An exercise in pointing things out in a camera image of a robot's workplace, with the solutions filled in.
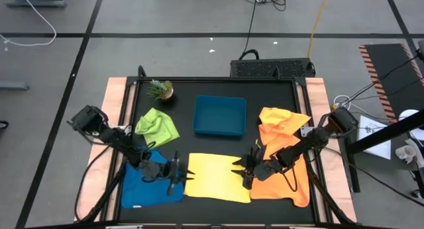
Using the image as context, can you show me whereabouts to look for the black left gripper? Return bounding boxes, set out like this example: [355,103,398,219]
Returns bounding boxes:
[140,151,196,197]

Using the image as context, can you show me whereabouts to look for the teal plastic bin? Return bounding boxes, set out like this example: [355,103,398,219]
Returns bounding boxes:
[192,95,248,138]

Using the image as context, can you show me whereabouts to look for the black metal beam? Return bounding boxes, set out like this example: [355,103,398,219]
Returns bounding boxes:
[346,109,424,156]

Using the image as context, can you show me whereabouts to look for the black metal post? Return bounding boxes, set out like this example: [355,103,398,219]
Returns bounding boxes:
[343,136,361,194]

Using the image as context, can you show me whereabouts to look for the white floor cable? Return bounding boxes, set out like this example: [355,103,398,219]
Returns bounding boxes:
[0,0,58,47]

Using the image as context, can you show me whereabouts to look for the black mat striped edges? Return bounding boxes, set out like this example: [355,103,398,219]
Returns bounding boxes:
[359,42,424,124]

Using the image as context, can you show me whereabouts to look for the white round object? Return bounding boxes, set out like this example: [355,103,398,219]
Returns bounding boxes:
[398,109,424,122]

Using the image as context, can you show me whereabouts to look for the yellow power cable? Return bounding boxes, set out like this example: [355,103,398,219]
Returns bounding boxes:
[307,0,329,59]

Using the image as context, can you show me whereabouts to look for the thin black hanging cable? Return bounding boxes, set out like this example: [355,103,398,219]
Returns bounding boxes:
[238,0,260,60]

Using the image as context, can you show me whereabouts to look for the green microfiber towel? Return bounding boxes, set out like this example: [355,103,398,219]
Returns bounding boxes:
[134,107,181,149]

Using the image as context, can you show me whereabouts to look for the black aluminium table frame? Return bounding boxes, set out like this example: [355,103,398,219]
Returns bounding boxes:
[76,65,357,229]

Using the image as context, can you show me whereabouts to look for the small potted green plant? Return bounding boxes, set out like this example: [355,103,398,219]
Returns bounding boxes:
[147,79,174,101]

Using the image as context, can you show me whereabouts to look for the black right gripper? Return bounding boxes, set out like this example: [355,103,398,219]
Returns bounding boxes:
[231,145,283,191]

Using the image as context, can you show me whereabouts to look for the blue microfiber towel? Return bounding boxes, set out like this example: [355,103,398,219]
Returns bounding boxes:
[121,148,186,210]

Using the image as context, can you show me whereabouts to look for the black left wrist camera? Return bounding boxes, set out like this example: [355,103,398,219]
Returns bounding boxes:
[158,161,175,182]

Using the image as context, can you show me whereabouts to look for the light wooden side board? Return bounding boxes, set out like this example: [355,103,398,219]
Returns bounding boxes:
[304,77,358,223]
[74,77,129,222]

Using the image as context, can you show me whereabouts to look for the yellow microfiber towel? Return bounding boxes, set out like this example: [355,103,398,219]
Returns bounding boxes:
[184,152,252,204]

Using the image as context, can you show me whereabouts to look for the white coiled cable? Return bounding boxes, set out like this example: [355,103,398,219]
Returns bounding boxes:
[332,94,365,116]

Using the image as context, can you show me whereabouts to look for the white paper sheet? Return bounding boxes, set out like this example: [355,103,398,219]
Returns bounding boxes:
[356,114,392,160]

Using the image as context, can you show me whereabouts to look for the black floor cable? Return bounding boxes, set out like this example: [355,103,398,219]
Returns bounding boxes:
[344,52,424,103]
[324,146,424,208]

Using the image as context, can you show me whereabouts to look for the grey furniture foot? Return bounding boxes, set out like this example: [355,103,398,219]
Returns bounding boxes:
[0,81,30,91]

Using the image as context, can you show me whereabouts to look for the white paper cup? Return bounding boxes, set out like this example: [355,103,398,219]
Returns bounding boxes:
[395,144,417,161]

